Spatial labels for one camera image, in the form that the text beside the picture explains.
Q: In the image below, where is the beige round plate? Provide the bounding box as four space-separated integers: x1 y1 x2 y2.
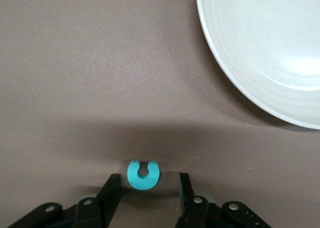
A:
195 0 320 130

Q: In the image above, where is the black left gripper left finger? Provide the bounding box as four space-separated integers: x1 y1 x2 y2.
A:
7 173 123 228

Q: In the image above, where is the teal foam letter c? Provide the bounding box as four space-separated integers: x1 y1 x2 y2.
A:
127 160 161 190

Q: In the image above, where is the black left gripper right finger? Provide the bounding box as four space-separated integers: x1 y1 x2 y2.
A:
174 172 271 228

